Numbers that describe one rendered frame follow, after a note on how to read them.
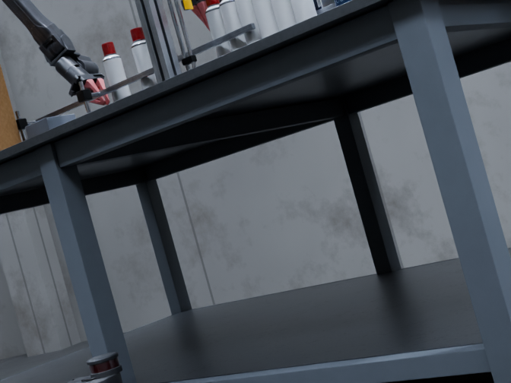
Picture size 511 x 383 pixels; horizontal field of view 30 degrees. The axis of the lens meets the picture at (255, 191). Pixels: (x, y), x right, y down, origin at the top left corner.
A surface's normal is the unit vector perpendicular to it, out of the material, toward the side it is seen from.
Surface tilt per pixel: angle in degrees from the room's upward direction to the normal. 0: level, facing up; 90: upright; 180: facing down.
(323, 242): 90
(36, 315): 90
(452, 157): 90
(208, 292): 90
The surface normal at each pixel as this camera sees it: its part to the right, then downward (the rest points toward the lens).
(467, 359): -0.62, 0.16
